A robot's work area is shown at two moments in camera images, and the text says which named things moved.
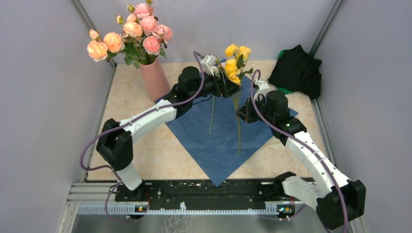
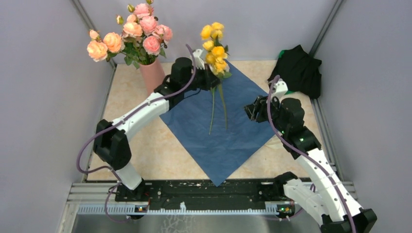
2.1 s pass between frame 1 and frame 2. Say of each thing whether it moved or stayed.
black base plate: stayed
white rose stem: stayed
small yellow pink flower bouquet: moved
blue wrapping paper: stayed
